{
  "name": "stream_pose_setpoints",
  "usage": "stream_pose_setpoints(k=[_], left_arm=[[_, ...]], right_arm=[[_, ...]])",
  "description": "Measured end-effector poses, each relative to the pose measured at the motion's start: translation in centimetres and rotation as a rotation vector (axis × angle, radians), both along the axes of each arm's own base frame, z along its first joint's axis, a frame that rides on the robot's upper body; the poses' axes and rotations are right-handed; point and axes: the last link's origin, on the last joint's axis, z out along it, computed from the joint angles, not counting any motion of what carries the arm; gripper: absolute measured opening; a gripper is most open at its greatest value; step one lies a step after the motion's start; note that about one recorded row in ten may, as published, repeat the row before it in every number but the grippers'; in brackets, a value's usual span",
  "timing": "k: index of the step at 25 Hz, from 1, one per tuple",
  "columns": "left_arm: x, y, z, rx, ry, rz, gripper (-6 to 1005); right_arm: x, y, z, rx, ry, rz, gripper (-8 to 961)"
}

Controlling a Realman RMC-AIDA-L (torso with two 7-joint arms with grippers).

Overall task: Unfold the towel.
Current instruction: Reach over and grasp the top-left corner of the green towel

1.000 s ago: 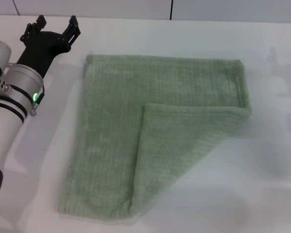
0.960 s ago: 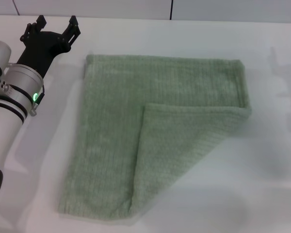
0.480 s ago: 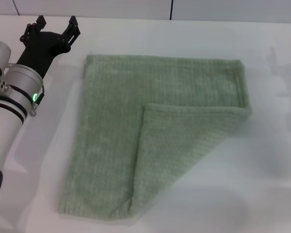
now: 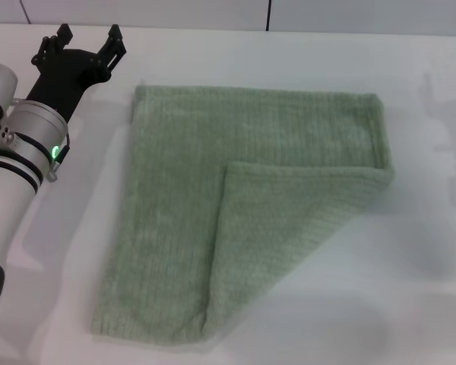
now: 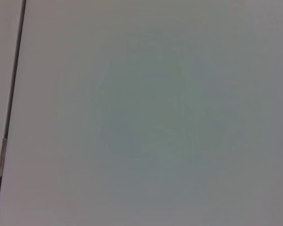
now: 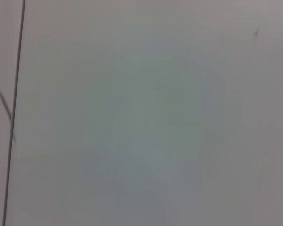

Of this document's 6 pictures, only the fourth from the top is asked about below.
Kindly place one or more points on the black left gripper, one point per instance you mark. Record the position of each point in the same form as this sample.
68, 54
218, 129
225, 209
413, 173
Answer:
62, 81

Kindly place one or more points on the green terry towel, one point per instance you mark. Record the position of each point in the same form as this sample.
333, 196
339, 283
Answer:
175, 197

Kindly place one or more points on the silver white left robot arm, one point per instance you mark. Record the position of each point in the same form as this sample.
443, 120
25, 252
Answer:
7, 197

